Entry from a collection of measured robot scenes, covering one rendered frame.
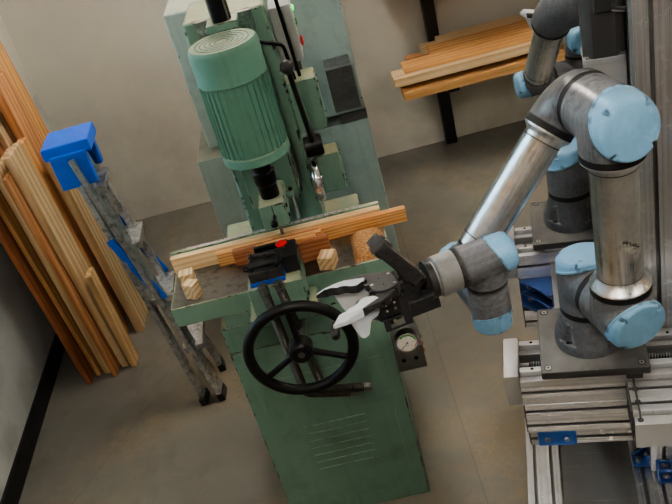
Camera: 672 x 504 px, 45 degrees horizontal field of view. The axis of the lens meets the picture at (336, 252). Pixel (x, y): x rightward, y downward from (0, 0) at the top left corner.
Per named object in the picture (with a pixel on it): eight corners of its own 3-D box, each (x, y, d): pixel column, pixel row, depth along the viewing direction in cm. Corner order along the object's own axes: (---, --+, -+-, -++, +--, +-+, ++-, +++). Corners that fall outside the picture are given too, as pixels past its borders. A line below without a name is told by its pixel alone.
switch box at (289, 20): (283, 65, 228) (267, 9, 220) (282, 54, 237) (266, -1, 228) (304, 59, 228) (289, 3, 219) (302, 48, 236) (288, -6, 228)
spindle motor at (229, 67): (223, 178, 205) (183, 62, 189) (226, 149, 220) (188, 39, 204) (291, 161, 204) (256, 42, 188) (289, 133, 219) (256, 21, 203)
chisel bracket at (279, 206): (267, 235, 219) (258, 208, 215) (266, 210, 231) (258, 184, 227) (293, 228, 219) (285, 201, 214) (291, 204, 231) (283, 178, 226)
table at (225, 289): (173, 350, 211) (165, 332, 208) (182, 284, 237) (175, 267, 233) (402, 294, 207) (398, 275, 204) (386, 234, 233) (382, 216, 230)
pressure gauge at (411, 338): (399, 360, 222) (393, 337, 218) (397, 351, 226) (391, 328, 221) (421, 354, 222) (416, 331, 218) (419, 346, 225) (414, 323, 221)
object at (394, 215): (220, 267, 228) (216, 255, 226) (220, 263, 230) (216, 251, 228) (407, 220, 225) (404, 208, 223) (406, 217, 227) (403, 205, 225)
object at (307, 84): (300, 134, 229) (286, 84, 221) (298, 121, 236) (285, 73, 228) (329, 126, 228) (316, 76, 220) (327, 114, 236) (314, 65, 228)
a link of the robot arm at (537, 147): (549, 44, 151) (419, 264, 166) (580, 59, 142) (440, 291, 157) (593, 69, 156) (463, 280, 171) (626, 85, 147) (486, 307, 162)
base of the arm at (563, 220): (599, 200, 226) (596, 169, 221) (605, 229, 214) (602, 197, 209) (543, 206, 230) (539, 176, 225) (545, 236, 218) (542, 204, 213)
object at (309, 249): (253, 275, 220) (247, 256, 217) (253, 273, 221) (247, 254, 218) (333, 255, 219) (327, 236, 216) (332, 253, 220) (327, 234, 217)
